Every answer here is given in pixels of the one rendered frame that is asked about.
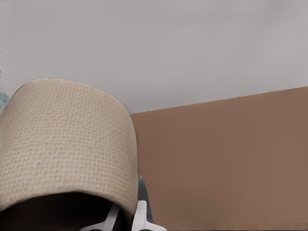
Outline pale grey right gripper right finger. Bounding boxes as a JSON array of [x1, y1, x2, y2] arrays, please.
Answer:
[[131, 200, 167, 231]]

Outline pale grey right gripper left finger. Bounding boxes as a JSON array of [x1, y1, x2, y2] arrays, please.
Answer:
[[81, 205, 120, 231]]

